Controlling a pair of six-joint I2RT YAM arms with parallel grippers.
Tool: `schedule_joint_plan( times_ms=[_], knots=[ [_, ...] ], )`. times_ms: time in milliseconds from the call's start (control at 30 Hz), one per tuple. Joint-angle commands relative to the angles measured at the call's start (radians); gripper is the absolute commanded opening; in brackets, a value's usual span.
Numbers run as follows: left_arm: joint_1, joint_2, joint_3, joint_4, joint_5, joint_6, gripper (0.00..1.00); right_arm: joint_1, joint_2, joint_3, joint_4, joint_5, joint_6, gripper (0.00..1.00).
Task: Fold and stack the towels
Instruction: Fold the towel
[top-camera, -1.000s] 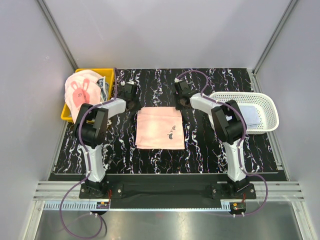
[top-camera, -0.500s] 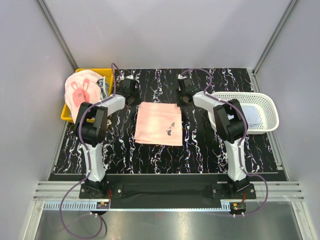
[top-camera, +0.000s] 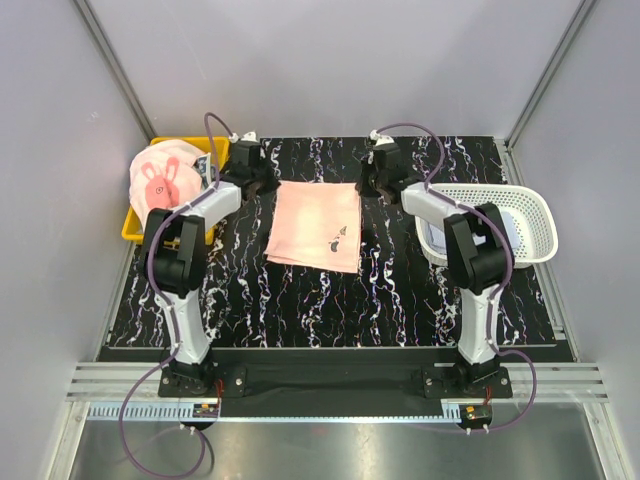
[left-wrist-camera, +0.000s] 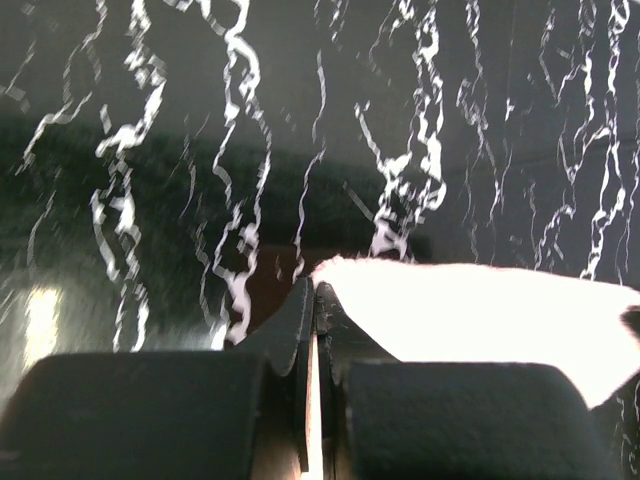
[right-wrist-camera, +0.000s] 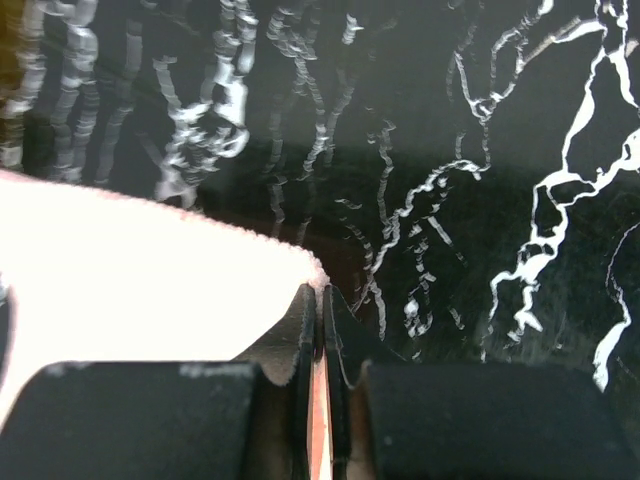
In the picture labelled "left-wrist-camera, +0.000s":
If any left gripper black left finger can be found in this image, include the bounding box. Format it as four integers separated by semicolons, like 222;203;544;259
1;278;314;479

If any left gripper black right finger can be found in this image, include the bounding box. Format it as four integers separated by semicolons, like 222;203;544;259
315;284;618;479

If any pink hedgehog towel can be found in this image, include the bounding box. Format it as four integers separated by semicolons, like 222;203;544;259
311;256;639;408

